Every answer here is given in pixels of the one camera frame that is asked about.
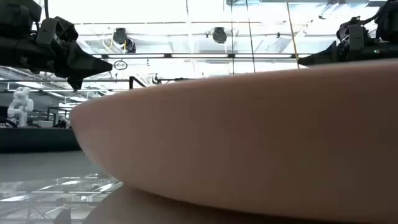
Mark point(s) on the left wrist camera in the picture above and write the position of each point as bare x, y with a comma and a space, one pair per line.
49, 31

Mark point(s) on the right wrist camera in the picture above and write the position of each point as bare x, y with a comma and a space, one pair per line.
356, 34

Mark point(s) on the dark hanging device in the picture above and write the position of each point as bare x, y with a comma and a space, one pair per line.
130, 46

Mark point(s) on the black round ceiling fixture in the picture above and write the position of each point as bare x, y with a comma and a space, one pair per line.
120, 35
219, 35

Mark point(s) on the black light strip rail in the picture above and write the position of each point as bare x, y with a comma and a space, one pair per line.
168, 56

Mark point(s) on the large peach plate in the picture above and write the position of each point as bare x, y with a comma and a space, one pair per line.
248, 140

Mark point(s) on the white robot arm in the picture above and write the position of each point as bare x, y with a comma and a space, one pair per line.
20, 102

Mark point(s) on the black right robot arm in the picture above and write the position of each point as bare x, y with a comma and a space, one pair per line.
388, 18

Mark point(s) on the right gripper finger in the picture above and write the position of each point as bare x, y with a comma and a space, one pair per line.
325, 56

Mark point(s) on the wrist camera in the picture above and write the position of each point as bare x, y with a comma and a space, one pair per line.
356, 34
49, 31

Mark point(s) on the black angled bracket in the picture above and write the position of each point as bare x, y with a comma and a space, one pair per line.
131, 82

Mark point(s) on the black metal frame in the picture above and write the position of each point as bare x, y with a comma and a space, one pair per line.
56, 109

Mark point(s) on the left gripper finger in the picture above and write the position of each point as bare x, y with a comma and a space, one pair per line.
76, 83
87, 63

